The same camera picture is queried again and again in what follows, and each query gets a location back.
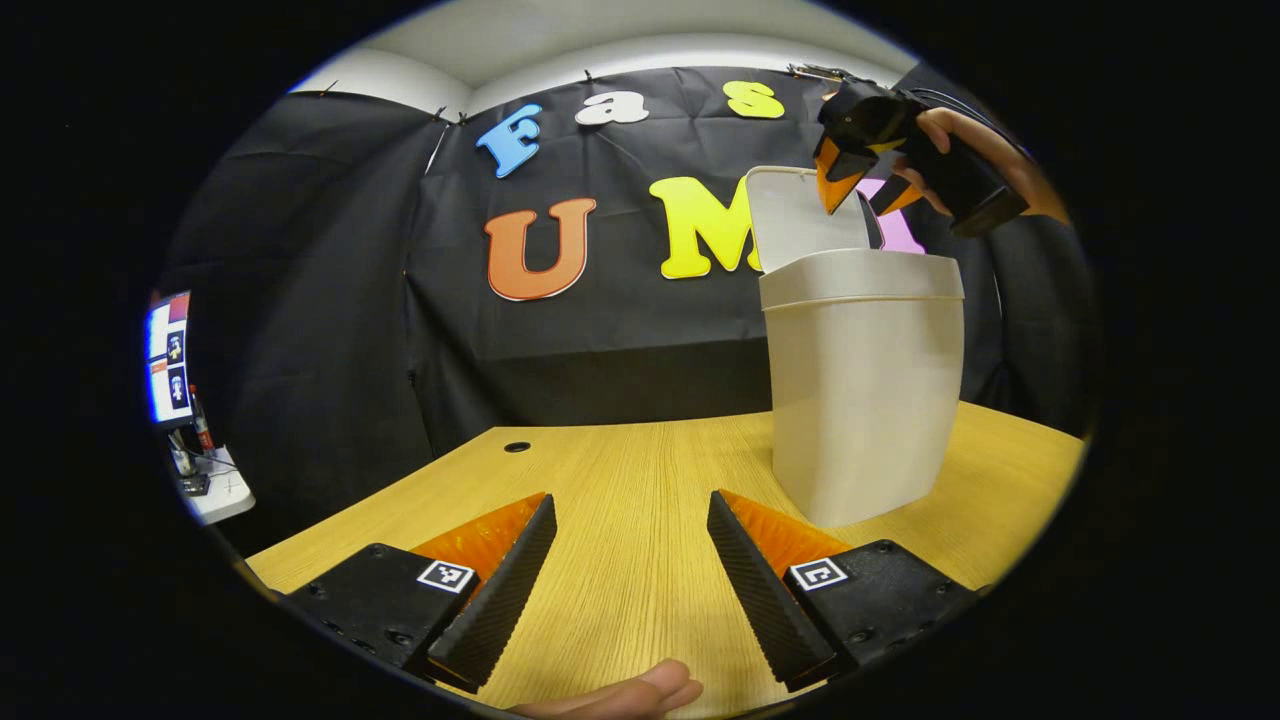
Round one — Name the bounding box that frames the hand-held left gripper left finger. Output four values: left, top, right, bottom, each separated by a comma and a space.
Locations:
285, 492, 559, 694

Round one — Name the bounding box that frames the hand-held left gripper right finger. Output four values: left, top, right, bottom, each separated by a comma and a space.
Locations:
706, 489, 981, 693

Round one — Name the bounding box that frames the white desktop garbage bin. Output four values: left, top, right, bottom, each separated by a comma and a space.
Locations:
745, 165, 966, 529

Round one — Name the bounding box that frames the wooden desktop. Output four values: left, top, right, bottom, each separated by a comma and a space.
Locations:
245, 400, 1088, 720

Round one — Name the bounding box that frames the black backdrop cloth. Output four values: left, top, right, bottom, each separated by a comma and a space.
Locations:
160, 65, 1096, 556

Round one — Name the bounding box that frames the computer monitor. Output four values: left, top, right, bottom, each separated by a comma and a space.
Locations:
145, 290, 196, 429

